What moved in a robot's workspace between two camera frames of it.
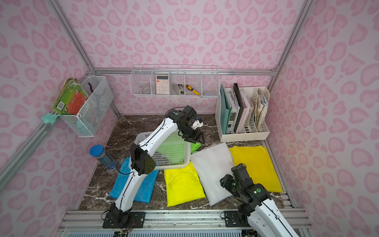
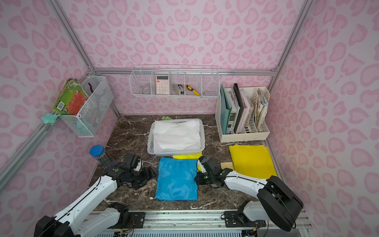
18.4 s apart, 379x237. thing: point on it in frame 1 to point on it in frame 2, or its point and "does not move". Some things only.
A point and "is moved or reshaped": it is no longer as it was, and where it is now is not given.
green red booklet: x=70 y=98 does not move
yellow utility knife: x=188 y=87 does not move
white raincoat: x=211 y=163 is moved or reshaped
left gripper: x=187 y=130 to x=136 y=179
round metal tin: x=146 y=90 does not move
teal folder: x=226 y=109 does not move
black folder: x=241 y=107 does not move
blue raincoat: x=144 y=192 to x=176 y=179
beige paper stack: x=262 y=106 does not move
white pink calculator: x=162 y=84 does not move
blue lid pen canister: x=98 y=151 does not move
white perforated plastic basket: x=174 y=152 is moved or reshaped
